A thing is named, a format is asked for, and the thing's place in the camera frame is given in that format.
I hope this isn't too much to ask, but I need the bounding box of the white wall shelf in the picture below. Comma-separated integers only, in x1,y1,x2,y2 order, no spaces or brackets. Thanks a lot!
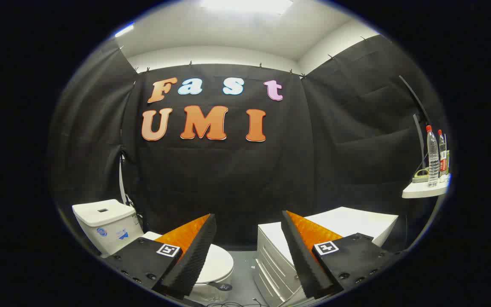
402,174,451,199

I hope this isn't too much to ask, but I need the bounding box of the black backdrop cloth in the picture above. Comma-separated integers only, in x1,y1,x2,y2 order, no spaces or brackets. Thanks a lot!
49,34,451,256

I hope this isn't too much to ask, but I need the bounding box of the red label bottle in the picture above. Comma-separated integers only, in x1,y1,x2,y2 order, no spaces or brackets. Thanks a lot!
437,130,448,179

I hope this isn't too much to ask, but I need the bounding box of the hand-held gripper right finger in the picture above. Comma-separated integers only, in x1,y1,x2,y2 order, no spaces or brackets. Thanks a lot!
280,210,404,300

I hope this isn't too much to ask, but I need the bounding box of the clear water bottle red cap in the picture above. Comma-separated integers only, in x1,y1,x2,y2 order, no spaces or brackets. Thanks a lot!
426,125,440,188

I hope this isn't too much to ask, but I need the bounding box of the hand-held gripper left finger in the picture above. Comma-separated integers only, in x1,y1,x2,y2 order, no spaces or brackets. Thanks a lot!
104,213,217,301

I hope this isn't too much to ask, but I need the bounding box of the white drawer cabinet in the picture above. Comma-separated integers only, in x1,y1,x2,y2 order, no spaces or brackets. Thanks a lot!
253,207,399,307

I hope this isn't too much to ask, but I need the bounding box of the large ceiling light panel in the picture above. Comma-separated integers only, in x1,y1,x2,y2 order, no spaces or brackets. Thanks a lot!
201,0,294,15

